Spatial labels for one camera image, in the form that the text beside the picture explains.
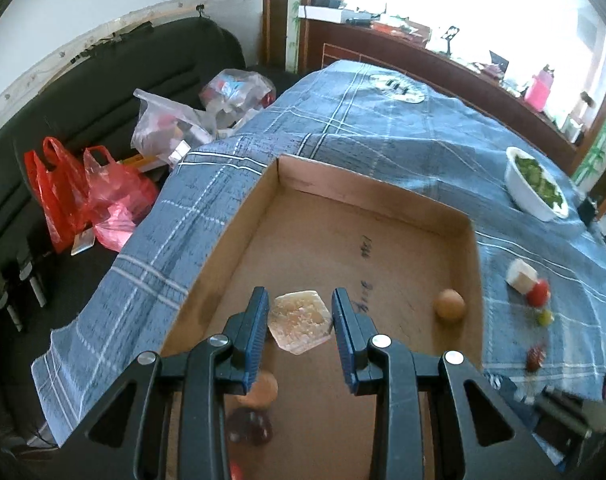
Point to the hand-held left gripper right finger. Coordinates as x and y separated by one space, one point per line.
344 342

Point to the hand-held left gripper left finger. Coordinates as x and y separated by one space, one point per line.
255 340

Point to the beige hexagonal block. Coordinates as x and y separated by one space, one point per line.
299 322

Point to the dark round passion fruit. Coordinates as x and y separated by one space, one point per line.
253 427

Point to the shallow cardboard box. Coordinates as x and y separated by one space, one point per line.
383 260

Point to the brown round fruit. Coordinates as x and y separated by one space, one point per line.
450 305

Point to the orange tangerine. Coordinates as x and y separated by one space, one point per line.
265 387

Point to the red date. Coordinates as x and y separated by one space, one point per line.
535 357

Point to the green grape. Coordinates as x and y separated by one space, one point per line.
544 316

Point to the red tomato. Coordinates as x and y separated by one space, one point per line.
236 471
539 292

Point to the white and pink cube block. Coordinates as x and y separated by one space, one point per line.
522 276

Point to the pink-red plastic bag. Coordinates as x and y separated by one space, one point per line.
115 195

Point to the small black pot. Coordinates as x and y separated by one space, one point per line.
589 211

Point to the blue plaid tablecloth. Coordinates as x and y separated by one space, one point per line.
373 125

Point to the clear plastic bag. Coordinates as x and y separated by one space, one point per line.
168 127

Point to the white bowl of green vegetables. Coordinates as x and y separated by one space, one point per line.
535 185

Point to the clear bag with red contents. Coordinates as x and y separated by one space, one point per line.
235 92

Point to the wooden window counter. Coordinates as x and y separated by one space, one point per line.
433 67

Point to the pink bottle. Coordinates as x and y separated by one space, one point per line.
539 89

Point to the white flat box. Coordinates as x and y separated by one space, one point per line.
323 13

